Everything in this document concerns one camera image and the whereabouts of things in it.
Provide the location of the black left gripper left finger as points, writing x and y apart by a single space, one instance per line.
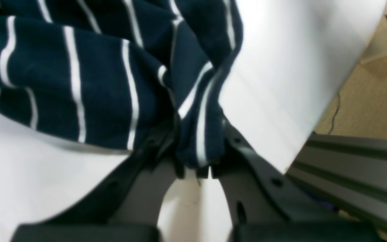
125 206

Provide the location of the navy white striped T-shirt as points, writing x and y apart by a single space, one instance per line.
105 72

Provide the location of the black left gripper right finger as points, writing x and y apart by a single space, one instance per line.
265 206

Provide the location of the grey aluminium frame rail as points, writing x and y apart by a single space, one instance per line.
350 172

